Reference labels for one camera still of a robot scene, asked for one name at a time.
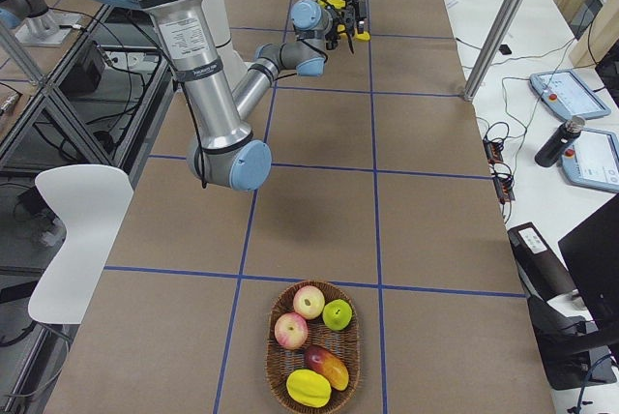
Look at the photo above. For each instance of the orange mango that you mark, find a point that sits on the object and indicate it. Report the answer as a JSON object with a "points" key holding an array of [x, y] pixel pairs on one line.
{"points": [[327, 364]]}

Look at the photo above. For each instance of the red yellow apple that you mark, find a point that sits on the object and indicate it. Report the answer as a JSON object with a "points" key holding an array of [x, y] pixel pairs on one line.
{"points": [[309, 302]]}

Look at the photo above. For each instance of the small black box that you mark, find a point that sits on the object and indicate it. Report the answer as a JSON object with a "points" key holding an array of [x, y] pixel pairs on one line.
{"points": [[505, 50]]}

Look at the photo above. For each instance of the white camera post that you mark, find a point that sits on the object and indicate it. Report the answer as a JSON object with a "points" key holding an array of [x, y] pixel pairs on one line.
{"points": [[217, 20]]}

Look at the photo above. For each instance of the wicker fruit basket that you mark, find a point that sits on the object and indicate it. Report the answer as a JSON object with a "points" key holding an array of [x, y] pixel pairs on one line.
{"points": [[345, 344]]}

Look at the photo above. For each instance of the green pear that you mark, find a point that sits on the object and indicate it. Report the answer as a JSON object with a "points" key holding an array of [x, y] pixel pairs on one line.
{"points": [[337, 314]]}

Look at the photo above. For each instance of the pink peach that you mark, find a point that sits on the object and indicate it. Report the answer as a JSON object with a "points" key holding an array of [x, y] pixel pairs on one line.
{"points": [[291, 330]]}

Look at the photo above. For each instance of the yellow starfruit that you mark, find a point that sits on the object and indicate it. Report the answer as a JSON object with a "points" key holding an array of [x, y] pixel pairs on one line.
{"points": [[308, 388]]}

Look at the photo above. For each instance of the near teach pendant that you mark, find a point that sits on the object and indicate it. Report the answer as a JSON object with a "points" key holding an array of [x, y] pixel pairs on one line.
{"points": [[591, 161]]}

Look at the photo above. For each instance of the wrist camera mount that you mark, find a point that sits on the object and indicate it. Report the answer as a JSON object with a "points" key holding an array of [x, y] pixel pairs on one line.
{"points": [[339, 29]]}

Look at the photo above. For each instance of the aluminium frame post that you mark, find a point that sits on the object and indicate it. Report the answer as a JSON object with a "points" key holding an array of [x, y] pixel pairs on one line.
{"points": [[495, 36]]}

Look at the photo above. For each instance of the white chair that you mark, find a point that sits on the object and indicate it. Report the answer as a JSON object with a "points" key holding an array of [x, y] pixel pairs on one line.
{"points": [[91, 201]]}

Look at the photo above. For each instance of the black water bottle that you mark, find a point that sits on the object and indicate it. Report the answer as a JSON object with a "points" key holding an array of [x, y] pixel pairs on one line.
{"points": [[559, 141]]}

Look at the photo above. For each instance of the teach pendant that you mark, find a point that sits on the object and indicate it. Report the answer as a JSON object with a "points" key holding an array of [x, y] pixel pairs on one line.
{"points": [[591, 161], [567, 95]]}

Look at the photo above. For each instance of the far teach pendant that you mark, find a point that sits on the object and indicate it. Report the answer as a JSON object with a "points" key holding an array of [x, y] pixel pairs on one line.
{"points": [[567, 95]]}

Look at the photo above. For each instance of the black monitor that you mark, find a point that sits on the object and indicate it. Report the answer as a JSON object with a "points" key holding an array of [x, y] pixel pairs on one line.
{"points": [[590, 252]]}

